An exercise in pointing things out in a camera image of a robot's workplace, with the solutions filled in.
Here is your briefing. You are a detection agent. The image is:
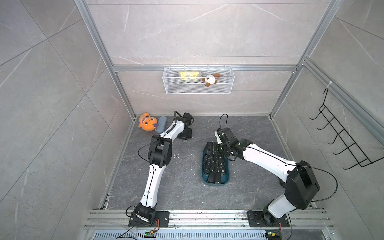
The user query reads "white wire basket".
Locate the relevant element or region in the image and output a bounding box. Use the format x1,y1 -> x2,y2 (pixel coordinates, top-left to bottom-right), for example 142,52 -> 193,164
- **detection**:
162,66 -> 235,95

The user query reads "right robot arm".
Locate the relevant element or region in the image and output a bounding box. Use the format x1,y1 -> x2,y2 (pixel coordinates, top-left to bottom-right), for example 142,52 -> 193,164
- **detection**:
215,128 -> 320,226

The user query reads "teal storage tray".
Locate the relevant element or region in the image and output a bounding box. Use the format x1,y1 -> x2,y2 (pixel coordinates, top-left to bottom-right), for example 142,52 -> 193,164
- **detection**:
202,142 -> 230,186

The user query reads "black car key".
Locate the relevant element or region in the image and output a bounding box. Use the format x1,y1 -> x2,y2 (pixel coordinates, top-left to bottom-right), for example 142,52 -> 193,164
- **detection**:
203,164 -> 211,175
219,164 -> 227,175
203,155 -> 209,164
207,172 -> 215,184
205,142 -> 215,155
214,173 -> 222,184

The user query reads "brown white plush dog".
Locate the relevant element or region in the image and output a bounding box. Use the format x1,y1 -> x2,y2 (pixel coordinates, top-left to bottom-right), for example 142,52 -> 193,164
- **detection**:
202,74 -> 221,88

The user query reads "blue glasses case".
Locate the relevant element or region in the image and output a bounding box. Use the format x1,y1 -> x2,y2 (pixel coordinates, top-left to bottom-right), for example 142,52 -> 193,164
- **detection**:
156,116 -> 168,134

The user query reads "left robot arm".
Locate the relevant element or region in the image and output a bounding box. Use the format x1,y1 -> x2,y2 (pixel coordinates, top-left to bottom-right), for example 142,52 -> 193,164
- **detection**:
134,111 -> 195,224

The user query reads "black wall hook rack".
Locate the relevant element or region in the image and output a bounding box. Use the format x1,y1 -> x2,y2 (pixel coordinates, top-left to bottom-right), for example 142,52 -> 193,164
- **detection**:
310,88 -> 384,170

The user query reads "orange plush toy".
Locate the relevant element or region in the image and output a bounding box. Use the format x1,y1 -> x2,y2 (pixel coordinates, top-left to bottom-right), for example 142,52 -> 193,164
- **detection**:
139,113 -> 158,131

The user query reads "aluminium mounting rail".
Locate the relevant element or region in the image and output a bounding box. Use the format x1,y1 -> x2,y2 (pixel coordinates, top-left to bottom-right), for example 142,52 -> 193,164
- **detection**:
82,209 -> 334,230

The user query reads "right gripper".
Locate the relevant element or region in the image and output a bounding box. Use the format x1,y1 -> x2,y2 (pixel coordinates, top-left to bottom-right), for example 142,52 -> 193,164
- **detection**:
203,142 -> 230,156

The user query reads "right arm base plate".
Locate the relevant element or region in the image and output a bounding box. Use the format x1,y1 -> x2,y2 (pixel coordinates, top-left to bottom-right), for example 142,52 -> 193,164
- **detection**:
247,211 -> 290,228

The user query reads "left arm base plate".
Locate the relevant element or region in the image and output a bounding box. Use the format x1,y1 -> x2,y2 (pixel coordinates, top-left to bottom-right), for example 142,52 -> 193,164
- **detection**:
129,211 -> 170,228

